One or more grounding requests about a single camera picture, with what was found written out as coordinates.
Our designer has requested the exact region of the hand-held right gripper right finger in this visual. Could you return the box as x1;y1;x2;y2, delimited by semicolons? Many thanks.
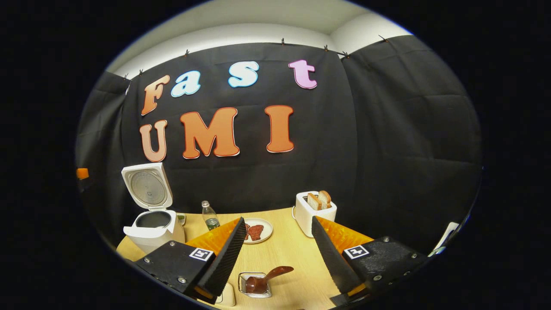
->
311;215;431;307

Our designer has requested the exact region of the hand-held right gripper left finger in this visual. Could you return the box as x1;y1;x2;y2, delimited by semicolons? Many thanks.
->
133;217;248;305

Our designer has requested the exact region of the brown wooden spoon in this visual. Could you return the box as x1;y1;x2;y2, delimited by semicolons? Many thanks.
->
245;266;295;295

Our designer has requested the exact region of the white rice cooker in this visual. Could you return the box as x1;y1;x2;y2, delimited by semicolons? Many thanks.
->
121;162;186;254

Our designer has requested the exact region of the cream square dish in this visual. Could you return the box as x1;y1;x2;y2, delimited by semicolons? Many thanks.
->
215;283;236;307

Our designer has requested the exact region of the clear plastic water bottle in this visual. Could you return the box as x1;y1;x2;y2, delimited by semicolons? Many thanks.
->
201;200;220;231

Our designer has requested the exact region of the white toaster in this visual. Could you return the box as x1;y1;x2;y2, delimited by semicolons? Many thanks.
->
292;191;337;238

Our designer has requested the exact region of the white round plate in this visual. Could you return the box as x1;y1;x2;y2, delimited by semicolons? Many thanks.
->
242;217;273;245

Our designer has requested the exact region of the black backdrop cloth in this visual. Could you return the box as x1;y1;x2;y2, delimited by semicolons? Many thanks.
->
75;35;483;254

